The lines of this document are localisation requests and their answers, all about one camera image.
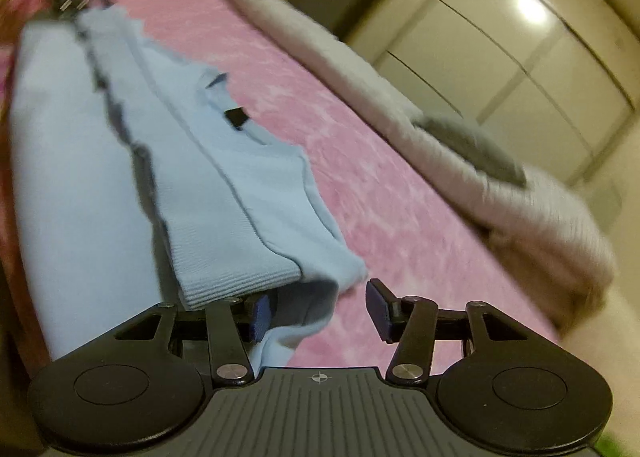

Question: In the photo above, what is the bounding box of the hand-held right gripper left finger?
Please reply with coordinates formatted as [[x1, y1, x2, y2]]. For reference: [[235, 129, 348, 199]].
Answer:
[[114, 293, 277, 386]]

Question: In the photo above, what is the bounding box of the white wardrobe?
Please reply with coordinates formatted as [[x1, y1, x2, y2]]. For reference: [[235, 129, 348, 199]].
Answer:
[[345, 0, 640, 188]]

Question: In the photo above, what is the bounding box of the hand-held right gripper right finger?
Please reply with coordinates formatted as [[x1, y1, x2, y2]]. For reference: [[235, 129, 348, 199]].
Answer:
[[365, 278, 532, 385]]

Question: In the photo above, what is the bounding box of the grey cloth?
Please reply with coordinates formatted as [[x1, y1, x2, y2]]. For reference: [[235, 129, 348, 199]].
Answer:
[[412, 114, 530, 188]]

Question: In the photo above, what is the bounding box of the light blue sweatshirt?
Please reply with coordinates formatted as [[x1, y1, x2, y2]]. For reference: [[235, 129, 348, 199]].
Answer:
[[7, 4, 368, 373]]

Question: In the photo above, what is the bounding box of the white fluffy blanket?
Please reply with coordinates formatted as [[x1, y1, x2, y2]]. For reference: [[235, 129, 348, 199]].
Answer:
[[215, 0, 620, 338]]

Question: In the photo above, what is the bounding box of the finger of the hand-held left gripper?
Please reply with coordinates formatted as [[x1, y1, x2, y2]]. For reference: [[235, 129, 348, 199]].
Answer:
[[52, 0, 113, 18]]

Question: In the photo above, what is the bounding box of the pink fluffy blanket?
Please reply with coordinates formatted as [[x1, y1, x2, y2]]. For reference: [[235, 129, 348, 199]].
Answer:
[[0, 0, 566, 373]]

